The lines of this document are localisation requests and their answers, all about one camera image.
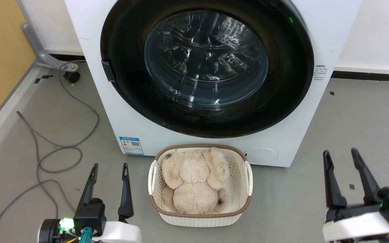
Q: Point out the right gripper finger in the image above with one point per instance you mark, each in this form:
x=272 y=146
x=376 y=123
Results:
x=368 y=184
x=334 y=192

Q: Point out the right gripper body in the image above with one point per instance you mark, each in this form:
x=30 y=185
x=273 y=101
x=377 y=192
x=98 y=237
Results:
x=356 y=226

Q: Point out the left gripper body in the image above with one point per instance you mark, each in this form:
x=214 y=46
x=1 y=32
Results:
x=120 y=234

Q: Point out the white text warning sticker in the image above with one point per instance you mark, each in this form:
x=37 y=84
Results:
x=320 y=73

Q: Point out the left black wrist camera box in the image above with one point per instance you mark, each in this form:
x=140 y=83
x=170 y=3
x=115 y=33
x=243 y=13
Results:
x=89 y=216

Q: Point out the round black glass washer door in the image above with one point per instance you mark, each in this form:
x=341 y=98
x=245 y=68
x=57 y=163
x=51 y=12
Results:
x=282 y=101

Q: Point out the round white filter cover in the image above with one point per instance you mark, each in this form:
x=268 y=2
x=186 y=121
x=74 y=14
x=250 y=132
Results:
x=261 y=156

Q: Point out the grey metal frame leg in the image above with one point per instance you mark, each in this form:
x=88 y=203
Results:
x=34 y=44

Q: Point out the blue energy label sticker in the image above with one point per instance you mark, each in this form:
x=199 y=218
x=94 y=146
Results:
x=131 y=145

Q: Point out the beige plush toy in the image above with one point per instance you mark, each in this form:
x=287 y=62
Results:
x=194 y=189

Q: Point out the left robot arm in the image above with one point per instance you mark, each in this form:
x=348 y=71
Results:
x=51 y=231

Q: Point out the white brown-rimmed laundry basket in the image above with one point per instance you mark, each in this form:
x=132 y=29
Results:
x=198 y=221

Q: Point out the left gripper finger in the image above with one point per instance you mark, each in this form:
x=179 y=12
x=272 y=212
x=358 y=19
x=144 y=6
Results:
x=91 y=185
x=126 y=202

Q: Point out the white front-load washing machine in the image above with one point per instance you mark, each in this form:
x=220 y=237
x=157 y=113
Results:
x=120 y=118

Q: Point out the black caster wheel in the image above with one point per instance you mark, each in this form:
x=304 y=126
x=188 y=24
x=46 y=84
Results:
x=71 y=76

